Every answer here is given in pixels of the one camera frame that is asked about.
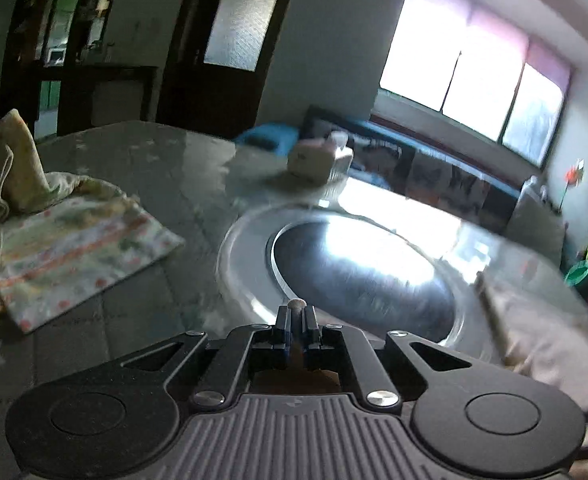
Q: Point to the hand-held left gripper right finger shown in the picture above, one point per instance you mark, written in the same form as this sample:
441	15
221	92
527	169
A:
310	332

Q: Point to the tissue box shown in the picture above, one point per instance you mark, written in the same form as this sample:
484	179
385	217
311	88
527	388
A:
309	160

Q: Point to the colourful pinwheel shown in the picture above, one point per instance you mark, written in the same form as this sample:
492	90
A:
571	175

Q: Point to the window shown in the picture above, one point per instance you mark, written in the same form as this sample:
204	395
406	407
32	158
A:
474	70

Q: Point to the round built-in cooktop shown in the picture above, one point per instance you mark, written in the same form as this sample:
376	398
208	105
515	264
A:
354	275

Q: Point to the grey pillow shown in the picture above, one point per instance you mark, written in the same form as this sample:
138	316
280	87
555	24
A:
534	220

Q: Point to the purple roller blind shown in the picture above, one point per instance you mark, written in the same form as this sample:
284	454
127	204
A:
494	30

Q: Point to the dark wooden cabinet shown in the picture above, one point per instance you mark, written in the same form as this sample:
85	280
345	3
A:
73	95

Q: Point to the dark wooden door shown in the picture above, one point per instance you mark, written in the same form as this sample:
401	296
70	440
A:
183	85

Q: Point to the patterned folded cloth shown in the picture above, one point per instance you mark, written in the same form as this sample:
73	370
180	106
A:
73	250

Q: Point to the cream garment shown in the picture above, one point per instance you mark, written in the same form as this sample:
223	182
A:
549	340

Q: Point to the grey quilted star table cover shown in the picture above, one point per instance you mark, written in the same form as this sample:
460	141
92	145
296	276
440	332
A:
173	170

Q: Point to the green plastic object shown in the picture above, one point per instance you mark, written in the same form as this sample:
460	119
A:
578	274

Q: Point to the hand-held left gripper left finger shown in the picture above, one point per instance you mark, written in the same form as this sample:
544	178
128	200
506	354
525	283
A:
284	331

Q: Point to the pale yellow cloth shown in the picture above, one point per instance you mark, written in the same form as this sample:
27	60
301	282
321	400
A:
8	160

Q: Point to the butterfly print pillow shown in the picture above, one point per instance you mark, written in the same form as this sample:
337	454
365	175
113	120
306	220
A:
381	160
449	185

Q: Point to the blue sofa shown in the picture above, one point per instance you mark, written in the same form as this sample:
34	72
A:
389	132

